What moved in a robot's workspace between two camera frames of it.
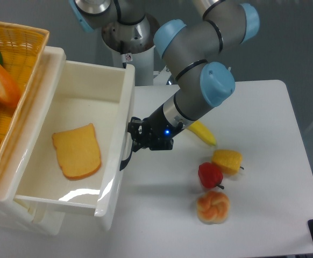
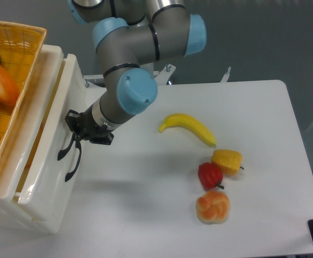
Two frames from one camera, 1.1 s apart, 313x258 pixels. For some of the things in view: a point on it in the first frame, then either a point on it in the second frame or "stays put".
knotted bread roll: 213,207 stays put
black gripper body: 157,131 → 87,129
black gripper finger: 133,125 → 71,118
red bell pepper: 210,176 stays put
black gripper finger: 139,141 → 77,138
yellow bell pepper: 229,160 stays put
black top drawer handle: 123,162 → 63,152
